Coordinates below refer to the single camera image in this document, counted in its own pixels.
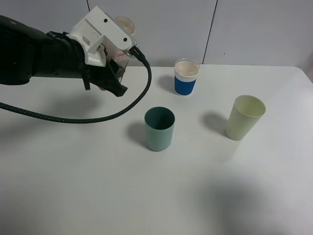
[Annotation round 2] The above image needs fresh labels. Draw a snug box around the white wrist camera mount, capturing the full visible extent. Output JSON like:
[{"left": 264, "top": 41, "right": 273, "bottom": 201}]
[{"left": 68, "top": 6, "right": 138, "bottom": 67}]

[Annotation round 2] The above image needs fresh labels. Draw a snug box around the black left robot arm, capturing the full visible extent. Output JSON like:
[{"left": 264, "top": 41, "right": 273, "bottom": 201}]
[{"left": 0, "top": 16, "right": 127, "bottom": 97}]

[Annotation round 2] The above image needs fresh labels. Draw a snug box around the blue white paper cup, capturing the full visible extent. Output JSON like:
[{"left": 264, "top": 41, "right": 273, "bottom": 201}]
[{"left": 174, "top": 58, "right": 200, "bottom": 96}]

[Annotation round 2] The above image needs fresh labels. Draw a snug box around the black braided cable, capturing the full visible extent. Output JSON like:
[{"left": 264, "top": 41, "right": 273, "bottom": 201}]
[{"left": 0, "top": 46, "right": 152, "bottom": 124}]

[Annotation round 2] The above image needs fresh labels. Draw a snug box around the pale green plastic cup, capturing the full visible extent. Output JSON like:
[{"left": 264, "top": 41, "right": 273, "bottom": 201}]
[{"left": 225, "top": 95, "right": 266, "bottom": 141}]

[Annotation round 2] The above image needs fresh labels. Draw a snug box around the teal plastic cup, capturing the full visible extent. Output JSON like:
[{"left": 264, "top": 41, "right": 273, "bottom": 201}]
[{"left": 144, "top": 107, "right": 176, "bottom": 151}]

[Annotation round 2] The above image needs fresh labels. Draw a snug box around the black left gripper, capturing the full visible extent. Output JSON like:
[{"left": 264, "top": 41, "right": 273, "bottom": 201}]
[{"left": 47, "top": 31, "right": 128, "bottom": 97}]

